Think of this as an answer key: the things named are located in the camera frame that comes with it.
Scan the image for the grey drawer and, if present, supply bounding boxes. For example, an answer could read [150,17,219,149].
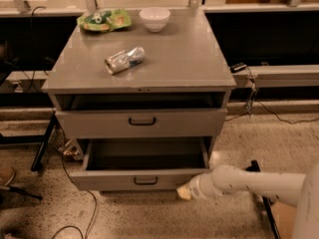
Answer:
[70,137,209,192]
[56,109,226,138]

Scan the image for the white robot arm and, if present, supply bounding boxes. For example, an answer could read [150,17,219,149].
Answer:
[176,164,319,239]

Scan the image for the grey drawer cabinet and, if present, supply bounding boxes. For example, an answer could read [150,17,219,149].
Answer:
[42,7,237,157]

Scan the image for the black metal stand leg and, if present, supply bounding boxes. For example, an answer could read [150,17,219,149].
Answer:
[246,160,281,239]

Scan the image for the cardboard box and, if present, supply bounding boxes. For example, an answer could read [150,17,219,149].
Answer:
[271,202,296,239]

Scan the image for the black power adapter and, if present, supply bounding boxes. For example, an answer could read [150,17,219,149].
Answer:
[230,63,247,74]

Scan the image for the black table leg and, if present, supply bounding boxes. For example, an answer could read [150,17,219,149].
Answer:
[31,115,56,172]

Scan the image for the white bowl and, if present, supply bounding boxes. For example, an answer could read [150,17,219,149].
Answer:
[140,7,170,33]

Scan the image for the green chip bag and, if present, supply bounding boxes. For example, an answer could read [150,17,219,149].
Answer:
[77,9,132,32]

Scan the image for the black floor cable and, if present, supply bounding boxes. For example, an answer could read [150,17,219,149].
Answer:
[50,189,99,239]

